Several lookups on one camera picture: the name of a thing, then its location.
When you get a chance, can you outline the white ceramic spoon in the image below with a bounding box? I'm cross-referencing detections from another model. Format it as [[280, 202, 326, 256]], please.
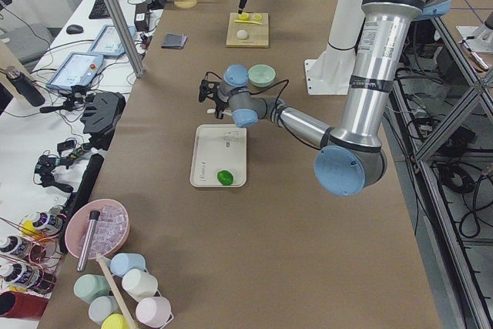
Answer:
[[206, 109, 232, 117]]

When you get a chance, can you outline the mint green bowl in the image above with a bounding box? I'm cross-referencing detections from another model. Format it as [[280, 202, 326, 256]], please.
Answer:
[[248, 64, 276, 88]]

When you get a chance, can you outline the pink ice bowl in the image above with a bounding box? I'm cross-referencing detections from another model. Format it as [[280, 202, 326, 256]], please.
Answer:
[[65, 199, 130, 260]]

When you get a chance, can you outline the yellow plastic knife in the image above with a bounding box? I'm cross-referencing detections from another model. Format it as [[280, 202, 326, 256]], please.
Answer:
[[233, 18, 263, 25]]

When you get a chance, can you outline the cream rabbit tray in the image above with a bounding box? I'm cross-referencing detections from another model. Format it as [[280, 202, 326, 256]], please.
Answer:
[[189, 124, 247, 187]]

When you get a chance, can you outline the bamboo cutting board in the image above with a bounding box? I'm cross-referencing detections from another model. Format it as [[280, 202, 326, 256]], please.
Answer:
[[226, 12, 270, 48]]

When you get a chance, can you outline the green lime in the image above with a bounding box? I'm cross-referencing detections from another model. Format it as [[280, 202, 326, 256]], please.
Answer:
[[216, 170, 234, 186]]

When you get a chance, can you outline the grey folded cloth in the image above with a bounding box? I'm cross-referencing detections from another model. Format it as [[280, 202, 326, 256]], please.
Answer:
[[161, 33, 188, 49]]

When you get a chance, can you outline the black plastic device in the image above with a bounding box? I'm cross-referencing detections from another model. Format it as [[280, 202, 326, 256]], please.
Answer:
[[80, 92, 126, 150]]

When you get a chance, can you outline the far teach pendant tablet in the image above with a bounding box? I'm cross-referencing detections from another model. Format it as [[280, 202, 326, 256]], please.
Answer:
[[88, 25, 125, 59]]

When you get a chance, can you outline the teach pendant tablet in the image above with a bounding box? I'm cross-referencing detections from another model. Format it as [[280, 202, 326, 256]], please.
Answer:
[[88, 25, 125, 59], [46, 52, 104, 92]]

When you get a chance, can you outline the black keyboard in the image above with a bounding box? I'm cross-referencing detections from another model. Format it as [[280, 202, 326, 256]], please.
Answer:
[[89, 0, 110, 19]]

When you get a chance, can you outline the near teach pendant tablet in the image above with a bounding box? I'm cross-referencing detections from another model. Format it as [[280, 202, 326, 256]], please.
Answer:
[[46, 52, 104, 92]]

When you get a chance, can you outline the steel tube with black cap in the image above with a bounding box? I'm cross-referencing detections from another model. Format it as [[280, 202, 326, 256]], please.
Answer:
[[76, 210, 100, 272]]

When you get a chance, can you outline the black computer mouse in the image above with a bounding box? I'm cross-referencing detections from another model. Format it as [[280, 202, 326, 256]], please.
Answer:
[[65, 24, 84, 35]]

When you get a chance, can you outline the light blue cup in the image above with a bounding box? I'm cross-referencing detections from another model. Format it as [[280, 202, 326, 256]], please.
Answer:
[[110, 253, 146, 277]]

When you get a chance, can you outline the wooden stick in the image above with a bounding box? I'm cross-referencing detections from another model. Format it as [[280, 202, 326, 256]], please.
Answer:
[[96, 254, 138, 329]]

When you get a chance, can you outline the white cup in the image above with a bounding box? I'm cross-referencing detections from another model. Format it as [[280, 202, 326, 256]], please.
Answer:
[[122, 269, 158, 302]]

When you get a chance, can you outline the pink cup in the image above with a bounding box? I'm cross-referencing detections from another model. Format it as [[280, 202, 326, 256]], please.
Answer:
[[136, 297, 172, 328]]

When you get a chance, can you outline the mint green cup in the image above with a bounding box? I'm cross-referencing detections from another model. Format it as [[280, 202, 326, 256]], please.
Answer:
[[73, 274, 110, 304]]

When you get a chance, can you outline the grey cup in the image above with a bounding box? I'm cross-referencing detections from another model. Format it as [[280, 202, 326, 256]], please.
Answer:
[[88, 296, 120, 325]]

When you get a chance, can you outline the yellow cup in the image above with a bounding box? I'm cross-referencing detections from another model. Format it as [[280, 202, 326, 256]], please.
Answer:
[[101, 313, 129, 329]]

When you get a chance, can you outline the aluminium frame post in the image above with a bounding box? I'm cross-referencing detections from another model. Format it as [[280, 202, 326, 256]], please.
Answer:
[[104, 0, 144, 78]]

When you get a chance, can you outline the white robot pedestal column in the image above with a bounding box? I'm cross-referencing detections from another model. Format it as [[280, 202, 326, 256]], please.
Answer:
[[317, 0, 364, 80]]

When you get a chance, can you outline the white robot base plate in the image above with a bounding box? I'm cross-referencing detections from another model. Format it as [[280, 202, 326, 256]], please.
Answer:
[[304, 58, 354, 96]]

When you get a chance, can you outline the white wire cup rack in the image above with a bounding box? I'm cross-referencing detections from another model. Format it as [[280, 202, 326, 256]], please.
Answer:
[[98, 259, 174, 328]]

